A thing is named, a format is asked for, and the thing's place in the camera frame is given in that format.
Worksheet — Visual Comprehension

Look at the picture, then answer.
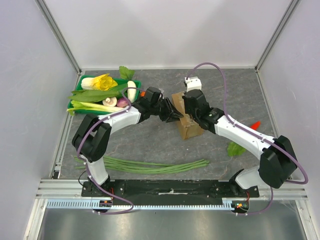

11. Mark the green bok choy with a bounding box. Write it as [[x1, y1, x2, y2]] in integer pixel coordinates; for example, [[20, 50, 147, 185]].
[[66, 100, 102, 116]]

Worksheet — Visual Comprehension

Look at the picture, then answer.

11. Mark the green leafy vegetable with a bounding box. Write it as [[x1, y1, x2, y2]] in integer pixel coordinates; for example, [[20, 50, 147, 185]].
[[68, 83, 128, 103]]

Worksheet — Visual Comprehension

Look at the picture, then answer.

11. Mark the yellow napa cabbage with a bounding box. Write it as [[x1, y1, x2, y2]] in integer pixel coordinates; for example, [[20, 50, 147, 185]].
[[80, 73, 118, 91]]

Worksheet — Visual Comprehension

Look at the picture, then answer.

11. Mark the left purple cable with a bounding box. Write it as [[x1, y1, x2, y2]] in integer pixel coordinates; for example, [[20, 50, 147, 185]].
[[76, 87, 148, 215]]

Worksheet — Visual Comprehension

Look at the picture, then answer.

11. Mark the green long beans bunch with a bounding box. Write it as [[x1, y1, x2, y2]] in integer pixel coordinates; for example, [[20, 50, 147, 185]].
[[74, 155, 211, 175]]

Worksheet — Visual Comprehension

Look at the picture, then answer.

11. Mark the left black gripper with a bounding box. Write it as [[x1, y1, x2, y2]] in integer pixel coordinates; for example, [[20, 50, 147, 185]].
[[150, 97, 183, 123]]

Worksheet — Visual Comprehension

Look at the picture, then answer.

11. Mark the green leaf behind tray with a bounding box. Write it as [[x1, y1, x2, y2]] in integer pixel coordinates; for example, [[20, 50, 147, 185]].
[[118, 66, 135, 81]]

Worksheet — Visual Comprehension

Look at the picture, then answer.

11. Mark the green lettuce leaf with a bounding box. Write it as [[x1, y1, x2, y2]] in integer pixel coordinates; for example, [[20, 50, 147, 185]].
[[227, 141, 246, 157]]

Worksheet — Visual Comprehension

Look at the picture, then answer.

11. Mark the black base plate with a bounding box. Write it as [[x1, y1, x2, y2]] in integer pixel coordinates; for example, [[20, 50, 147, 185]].
[[81, 179, 260, 202]]

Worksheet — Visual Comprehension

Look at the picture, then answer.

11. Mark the white mushroom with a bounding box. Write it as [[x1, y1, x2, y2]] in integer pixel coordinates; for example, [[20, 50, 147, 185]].
[[102, 97, 118, 107]]

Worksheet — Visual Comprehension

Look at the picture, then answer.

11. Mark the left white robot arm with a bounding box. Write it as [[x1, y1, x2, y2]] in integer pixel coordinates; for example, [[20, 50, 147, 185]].
[[72, 87, 183, 197]]

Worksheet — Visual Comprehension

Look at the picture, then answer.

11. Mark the brown cardboard express box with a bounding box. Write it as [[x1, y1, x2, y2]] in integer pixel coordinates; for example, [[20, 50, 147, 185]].
[[171, 92, 204, 140]]

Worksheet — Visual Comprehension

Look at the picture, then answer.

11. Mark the green plastic tray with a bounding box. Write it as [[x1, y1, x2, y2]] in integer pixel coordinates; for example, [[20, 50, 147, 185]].
[[67, 73, 142, 115]]

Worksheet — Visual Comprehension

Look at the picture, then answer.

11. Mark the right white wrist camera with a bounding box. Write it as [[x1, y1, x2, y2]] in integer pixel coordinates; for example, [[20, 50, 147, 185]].
[[184, 77, 202, 94]]

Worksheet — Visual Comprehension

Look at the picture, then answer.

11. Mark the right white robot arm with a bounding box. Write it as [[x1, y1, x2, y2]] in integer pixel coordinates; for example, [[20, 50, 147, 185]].
[[182, 89, 297, 197]]

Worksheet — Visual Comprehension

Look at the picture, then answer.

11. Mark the purple cable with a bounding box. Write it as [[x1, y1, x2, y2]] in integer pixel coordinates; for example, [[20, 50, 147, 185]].
[[186, 62, 309, 216], [76, 87, 148, 215]]

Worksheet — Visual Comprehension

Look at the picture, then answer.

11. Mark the white leek stalk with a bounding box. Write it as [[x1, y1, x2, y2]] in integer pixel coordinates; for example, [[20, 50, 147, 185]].
[[80, 102, 124, 113]]

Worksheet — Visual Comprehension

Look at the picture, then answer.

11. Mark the white eggplant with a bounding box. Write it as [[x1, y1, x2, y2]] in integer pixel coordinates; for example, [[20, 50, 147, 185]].
[[127, 80, 137, 103]]

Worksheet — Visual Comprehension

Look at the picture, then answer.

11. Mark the white slotted cable duct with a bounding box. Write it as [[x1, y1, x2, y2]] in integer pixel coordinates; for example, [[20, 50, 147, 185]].
[[46, 199, 240, 211]]

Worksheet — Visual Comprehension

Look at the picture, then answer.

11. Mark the purple onion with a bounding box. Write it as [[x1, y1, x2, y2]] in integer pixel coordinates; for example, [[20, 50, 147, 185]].
[[116, 97, 129, 108]]

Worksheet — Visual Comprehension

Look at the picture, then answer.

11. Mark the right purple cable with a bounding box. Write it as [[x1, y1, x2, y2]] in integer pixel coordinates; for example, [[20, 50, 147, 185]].
[[186, 62, 309, 216]]

